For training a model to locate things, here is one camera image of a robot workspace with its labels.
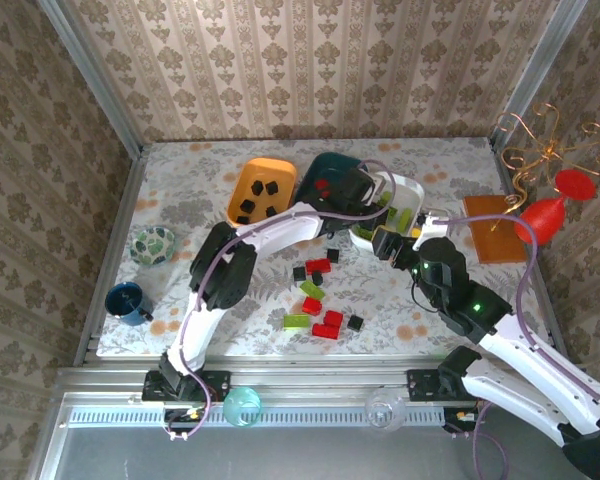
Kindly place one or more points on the red plastic goblet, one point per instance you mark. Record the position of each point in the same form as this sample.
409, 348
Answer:
540, 220

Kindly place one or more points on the black square lego brick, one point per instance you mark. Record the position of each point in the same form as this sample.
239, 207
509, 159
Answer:
317, 278
272, 188
299, 273
271, 211
333, 255
242, 219
247, 205
355, 322
257, 187

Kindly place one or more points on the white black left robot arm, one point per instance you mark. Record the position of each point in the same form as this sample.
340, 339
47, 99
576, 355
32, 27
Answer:
225, 275

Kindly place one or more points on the red long lego brick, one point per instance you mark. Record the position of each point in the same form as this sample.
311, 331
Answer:
326, 330
318, 265
322, 183

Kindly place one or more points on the teal plastic container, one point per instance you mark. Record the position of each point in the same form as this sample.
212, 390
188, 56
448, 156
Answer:
325, 167

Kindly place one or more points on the white plastic container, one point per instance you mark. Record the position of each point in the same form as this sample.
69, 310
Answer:
410, 192

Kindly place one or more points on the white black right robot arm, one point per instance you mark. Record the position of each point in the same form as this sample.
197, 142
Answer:
520, 395

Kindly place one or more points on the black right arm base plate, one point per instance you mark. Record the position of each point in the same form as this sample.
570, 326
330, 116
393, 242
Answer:
420, 385

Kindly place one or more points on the small electronics board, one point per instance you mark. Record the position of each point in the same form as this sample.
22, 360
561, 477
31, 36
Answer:
180, 416
462, 417

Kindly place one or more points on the brown wooden board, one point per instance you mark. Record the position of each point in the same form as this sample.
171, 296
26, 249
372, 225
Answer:
495, 240

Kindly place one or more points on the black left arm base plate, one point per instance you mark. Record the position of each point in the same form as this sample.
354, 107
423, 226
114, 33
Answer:
215, 385

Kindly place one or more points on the orange plastic container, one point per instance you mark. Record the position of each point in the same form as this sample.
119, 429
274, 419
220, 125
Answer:
275, 172

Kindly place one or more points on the aluminium front rail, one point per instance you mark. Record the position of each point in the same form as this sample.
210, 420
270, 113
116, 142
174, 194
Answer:
320, 375

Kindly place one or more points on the blue mug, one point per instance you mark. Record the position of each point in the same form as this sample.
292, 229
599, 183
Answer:
125, 302

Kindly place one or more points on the aluminium frame post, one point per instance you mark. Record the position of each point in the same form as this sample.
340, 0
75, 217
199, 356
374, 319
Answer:
537, 75
96, 82

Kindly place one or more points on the clear glass ball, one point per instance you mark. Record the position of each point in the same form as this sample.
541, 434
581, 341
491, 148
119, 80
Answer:
385, 409

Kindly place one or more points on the teal glass ball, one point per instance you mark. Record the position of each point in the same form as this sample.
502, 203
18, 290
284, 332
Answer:
242, 406

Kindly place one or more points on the green patterned bowl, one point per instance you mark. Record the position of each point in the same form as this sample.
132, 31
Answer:
152, 246

